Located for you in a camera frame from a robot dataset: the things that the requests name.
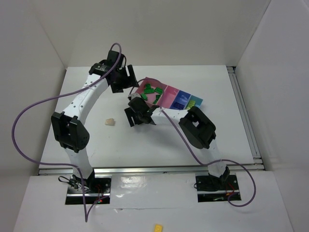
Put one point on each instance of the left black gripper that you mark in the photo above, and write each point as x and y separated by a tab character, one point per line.
123	79

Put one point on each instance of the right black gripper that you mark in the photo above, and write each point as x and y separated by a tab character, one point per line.
139	116

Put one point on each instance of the long green lego brick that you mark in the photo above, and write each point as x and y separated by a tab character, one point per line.
149	91

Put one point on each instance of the pink and blue sorting tray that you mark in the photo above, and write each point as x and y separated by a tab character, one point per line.
169	97

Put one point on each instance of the dark blue lego brick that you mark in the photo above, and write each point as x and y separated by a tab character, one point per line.
178	106

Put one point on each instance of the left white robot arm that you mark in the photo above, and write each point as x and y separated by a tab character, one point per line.
68	126

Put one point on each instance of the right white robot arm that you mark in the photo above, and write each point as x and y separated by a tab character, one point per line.
193	126

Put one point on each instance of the beige lego brick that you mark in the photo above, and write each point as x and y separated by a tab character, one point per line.
110	122

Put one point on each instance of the yellow lego brick foreground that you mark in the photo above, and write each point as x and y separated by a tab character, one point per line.
158	228

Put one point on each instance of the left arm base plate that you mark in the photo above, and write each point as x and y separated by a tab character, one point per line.
100	191

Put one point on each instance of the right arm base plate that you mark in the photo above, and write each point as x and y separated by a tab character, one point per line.
211	192

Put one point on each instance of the aluminium rail right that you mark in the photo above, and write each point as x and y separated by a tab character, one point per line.
257	160

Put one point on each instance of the aluminium rail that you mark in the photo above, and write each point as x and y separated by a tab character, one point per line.
257	160
130	170

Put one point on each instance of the aluminium rail front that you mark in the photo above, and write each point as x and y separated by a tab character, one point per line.
130	170

